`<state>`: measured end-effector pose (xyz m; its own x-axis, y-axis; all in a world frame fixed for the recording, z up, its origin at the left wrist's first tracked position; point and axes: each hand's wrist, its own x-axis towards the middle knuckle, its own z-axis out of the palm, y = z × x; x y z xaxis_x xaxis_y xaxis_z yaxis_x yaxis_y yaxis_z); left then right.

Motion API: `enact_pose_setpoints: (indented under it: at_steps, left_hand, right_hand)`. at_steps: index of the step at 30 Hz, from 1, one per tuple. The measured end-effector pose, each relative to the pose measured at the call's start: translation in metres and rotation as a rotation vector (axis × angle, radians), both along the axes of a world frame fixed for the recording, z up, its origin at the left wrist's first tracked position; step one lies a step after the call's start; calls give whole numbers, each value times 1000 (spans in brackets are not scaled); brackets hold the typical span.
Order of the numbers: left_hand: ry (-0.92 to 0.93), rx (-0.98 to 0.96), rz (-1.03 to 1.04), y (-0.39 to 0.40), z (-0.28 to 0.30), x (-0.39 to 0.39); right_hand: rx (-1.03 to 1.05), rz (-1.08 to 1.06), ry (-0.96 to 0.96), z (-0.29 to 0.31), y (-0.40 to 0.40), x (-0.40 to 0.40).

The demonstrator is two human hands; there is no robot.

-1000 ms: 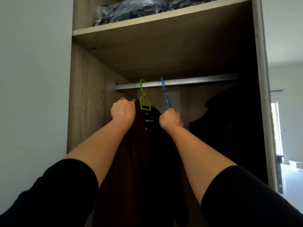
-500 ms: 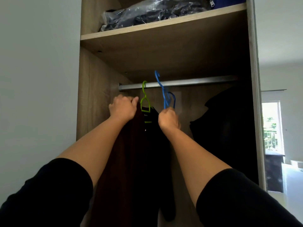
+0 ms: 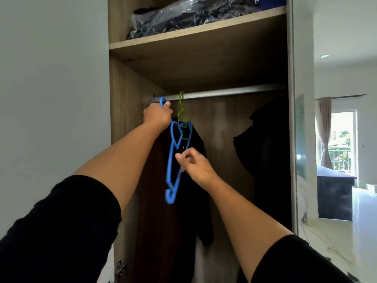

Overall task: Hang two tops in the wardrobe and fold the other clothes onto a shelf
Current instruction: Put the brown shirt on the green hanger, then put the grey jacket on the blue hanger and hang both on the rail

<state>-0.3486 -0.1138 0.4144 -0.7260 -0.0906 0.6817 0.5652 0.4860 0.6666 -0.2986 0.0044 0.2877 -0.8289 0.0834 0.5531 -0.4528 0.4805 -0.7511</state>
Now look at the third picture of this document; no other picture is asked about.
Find person's left hand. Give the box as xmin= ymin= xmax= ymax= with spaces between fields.
xmin=143 ymin=101 xmax=174 ymax=132

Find person's right hand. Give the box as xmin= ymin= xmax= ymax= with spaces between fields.
xmin=175 ymin=147 xmax=220 ymax=191

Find blue plastic clothes hanger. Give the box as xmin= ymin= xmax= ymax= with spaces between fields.
xmin=159 ymin=97 xmax=193 ymax=205

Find person's right forearm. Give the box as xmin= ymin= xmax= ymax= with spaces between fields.
xmin=206 ymin=176 xmax=295 ymax=283

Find person's left forearm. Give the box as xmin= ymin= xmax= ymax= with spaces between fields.
xmin=73 ymin=122 xmax=164 ymax=212

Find green plastic clothes hanger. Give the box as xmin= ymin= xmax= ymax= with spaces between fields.
xmin=177 ymin=91 xmax=190 ymax=141

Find wooden wardrobe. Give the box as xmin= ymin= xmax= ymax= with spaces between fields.
xmin=107 ymin=0 xmax=296 ymax=283

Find black shirt on hanger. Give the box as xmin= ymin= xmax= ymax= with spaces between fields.
xmin=131 ymin=116 xmax=214 ymax=283

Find wooden wardrobe shelf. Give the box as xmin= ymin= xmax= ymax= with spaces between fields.
xmin=109 ymin=5 xmax=288 ymax=95

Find metal wardrobe rod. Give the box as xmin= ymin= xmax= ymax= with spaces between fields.
xmin=151 ymin=83 xmax=287 ymax=103

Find large black hanging garment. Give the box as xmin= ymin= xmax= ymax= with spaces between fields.
xmin=232 ymin=96 xmax=293 ymax=233

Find plastic-wrapped dark clothes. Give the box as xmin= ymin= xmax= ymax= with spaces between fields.
xmin=127 ymin=0 xmax=261 ymax=41

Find metal door hinge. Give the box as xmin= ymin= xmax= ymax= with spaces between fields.
xmin=114 ymin=260 xmax=128 ymax=283

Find person's black left sleeve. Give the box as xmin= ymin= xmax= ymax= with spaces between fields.
xmin=0 ymin=175 xmax=122 ymax=283

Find person's black sleeve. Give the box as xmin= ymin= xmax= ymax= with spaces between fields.
xmin=0 ymin=175 xmax=122 ymax=283
xmin=251 ymin=234 xmax=354 ymax=283

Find pink curtain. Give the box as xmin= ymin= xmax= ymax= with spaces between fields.
xmin=318 ymin=97 xmax=333 ymax=170

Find blue zippered bag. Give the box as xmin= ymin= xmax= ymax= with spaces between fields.
xmin=253 ymin=0 xmax=287 ymax=11

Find person's black right sleeve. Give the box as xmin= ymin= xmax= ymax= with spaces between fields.
xmin=251 ymin=234 xmax=354 ymax=283

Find dark bed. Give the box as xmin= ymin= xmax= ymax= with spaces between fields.
xmin=317 ymin=165 xmax=358 ymax=222

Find balcony railing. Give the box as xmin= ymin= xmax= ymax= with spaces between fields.
xmin=328 ymin=147 xmax=352 ymax=171

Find bright balcony window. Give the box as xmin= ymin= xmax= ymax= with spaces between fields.
xmin=329 ymin=110 xmax=359 ymax=175

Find dark curtain rod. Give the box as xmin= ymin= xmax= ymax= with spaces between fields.
xmin=315 ymin=94 xmax=368 ymax=101

